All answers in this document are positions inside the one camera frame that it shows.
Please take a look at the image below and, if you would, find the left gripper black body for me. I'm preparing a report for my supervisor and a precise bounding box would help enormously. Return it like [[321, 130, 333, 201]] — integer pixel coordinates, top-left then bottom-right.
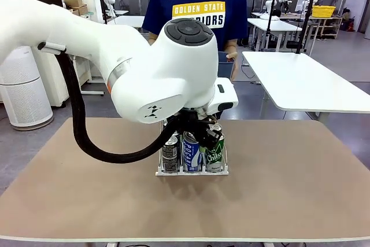
[[173, 110, 216, 141]]

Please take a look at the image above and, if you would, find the blue Pocari Sweat can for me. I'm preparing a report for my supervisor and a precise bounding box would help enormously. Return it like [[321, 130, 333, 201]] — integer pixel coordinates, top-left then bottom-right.
[[182, 131, 202, 173]]

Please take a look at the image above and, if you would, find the blue plastic bin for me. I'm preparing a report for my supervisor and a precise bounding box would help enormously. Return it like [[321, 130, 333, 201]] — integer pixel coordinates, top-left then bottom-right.
[[217, 51, 234, 79]]

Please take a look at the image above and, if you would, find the person's left forearm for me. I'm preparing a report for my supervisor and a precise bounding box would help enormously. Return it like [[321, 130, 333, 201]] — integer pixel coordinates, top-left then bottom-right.
[[225, 38, 238, 54]]

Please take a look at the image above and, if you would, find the person's left hand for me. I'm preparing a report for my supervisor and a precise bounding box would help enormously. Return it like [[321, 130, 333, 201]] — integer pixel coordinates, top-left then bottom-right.
[[225, 51, 239, 82]]

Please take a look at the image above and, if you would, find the yellow plastic crate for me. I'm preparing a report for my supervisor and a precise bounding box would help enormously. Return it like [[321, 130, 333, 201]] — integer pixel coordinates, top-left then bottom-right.
[[312, 5, 336, 17]]

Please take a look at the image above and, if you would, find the black stand pole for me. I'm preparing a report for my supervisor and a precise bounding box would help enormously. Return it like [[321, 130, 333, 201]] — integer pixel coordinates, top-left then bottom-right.
[[294, 0, 316, 54]]

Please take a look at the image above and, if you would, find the white background table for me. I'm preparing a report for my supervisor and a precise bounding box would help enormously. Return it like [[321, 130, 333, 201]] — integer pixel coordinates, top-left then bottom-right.
[[107, 15, 145, 28], [247, 17, 303, 53]]

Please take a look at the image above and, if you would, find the person in blue shirt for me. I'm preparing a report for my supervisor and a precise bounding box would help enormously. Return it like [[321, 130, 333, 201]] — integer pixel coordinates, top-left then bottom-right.
[[142, 0, 249, 82]]

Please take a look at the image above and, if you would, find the white rolling side table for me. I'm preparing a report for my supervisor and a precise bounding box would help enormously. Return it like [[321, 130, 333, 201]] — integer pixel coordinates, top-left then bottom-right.
[[71, 56, 105, 96]]

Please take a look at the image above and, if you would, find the white rounded table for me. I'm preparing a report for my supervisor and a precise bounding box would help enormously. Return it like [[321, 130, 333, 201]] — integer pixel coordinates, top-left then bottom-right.
[[242, 51, 370, 123]]

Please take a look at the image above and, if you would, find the white cabinet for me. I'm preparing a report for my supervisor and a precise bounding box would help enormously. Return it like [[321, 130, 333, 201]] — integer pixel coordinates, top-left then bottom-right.
[[31, 46, 105, 108]]

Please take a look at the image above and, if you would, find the white air purifier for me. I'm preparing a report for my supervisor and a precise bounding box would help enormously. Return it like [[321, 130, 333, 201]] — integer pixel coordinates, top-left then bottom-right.
[[0, 46, 54, 131]]

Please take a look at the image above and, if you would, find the white wire can dispenser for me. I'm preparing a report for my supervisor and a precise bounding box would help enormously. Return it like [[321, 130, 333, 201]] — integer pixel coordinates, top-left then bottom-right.
[[155, 119, 231, 177]]

